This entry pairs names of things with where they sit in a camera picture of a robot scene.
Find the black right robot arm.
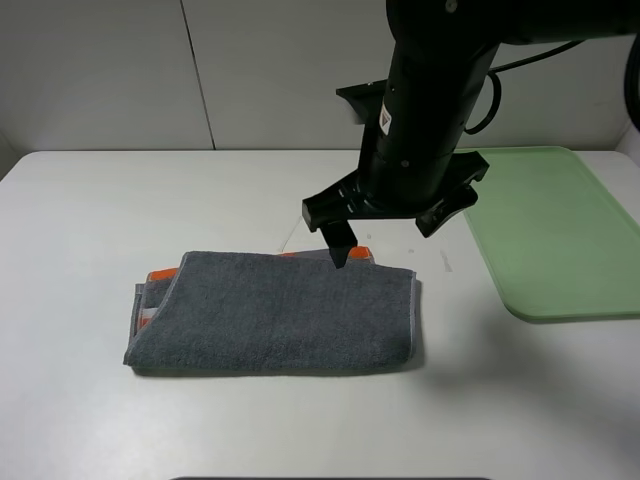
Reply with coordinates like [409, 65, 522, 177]
[302, 1, 639, 267]

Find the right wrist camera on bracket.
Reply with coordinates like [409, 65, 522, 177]
[336, 79, 387, 125]

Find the black right camera cable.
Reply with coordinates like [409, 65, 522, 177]
[462, 39, 591, 136]

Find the light green plastic tray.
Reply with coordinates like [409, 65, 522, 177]
[465, 147, 639, 324]

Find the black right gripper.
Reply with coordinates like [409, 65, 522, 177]
[302, 151, 489, 269]

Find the grey towel with orange stripe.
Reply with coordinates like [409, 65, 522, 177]
[123, 251, 418, 376]

